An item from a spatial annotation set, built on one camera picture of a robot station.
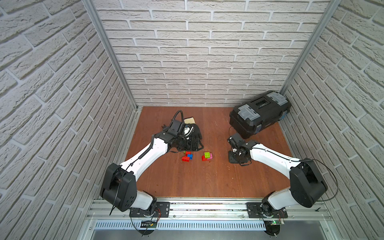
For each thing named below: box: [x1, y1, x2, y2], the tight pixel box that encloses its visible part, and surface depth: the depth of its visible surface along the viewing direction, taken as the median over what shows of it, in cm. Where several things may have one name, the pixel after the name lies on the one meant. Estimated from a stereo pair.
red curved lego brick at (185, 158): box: [181, 156, 190, 162], surface depth 91 cm
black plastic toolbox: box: [229, 91, 292, 139], surface depth 99 cm
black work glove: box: [183, 123, 203, 149], surface depth 74 cm
